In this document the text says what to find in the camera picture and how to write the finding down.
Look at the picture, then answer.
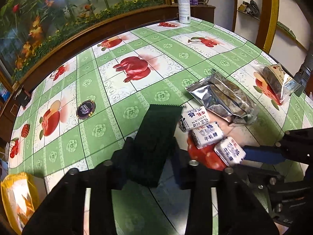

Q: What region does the small black box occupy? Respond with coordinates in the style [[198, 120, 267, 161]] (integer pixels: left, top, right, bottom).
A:
[[18, 86, 33, 109]]

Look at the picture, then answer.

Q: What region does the silver foil bag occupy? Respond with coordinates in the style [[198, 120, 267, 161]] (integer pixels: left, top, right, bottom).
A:
[[184, 74, 259, 126]]

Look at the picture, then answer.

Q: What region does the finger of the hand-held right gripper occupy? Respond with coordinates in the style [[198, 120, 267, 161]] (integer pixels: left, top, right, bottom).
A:
[[243, 127, 313, 165], [232, 164, 285, 190]]

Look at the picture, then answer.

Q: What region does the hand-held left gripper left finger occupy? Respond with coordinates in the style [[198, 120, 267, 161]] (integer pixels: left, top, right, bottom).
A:
[[22, 136, 134, 235]]

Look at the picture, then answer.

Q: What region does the dark green packet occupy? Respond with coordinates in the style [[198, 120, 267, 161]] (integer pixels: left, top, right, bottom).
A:
[[125, 103, 183, 188]]

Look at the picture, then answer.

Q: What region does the white and blue candy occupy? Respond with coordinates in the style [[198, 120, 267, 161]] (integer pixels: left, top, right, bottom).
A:
[[213, 136, 246, 166], [190, 121, 225, 150], [179, 106, 209, 132]]

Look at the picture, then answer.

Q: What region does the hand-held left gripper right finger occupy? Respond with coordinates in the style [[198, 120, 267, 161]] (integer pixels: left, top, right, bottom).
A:
[[171, 137, 280, 235]]

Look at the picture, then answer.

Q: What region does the round dark purple candy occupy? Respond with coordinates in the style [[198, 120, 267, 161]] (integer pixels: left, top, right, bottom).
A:
[[76, 100, 97, 119]]

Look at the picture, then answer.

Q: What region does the green fruit print tablecloth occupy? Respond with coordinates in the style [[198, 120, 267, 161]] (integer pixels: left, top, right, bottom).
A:
[[8, 17, 313, 235]]

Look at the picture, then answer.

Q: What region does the clear packet with dark cake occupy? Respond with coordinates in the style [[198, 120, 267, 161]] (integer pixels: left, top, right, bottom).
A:
[[253, 63, 302, 105]]

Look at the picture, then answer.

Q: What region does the white spray bottle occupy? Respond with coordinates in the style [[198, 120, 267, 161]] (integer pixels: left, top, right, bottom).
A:
[[178, 0, 192, 24]]

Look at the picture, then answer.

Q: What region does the painted glass flower panel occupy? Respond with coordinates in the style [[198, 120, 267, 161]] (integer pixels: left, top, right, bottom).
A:
[[0, 0, 170, 81]]

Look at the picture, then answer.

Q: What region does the yellow orange snack bag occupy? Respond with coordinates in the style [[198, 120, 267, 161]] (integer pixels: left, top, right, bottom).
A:
[[0, 172, 41, 235]]

